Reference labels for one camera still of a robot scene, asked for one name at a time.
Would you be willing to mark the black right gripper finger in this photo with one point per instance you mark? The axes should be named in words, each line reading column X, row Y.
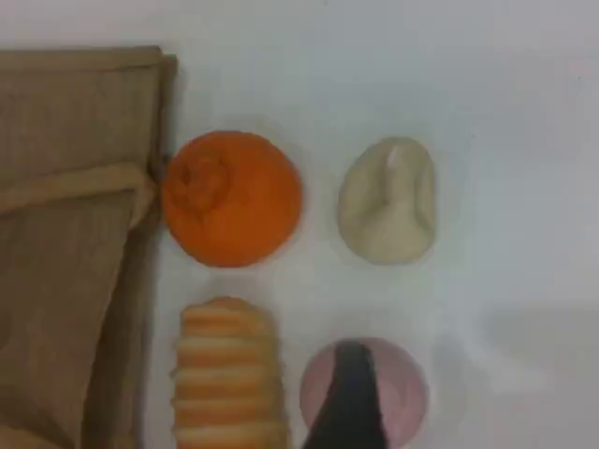
column 353, row 402

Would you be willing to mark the long orange striped bread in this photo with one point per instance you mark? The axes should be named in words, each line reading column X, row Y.
column 227, row 374

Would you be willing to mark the brown jute tote bag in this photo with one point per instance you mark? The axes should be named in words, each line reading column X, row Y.
column 65, row 234

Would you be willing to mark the orange tangerine shaped pastry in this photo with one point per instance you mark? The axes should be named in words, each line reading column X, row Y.
column 238, row 210

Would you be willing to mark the pink peach shaped bun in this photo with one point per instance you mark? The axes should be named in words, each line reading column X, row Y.
column 402, row 397

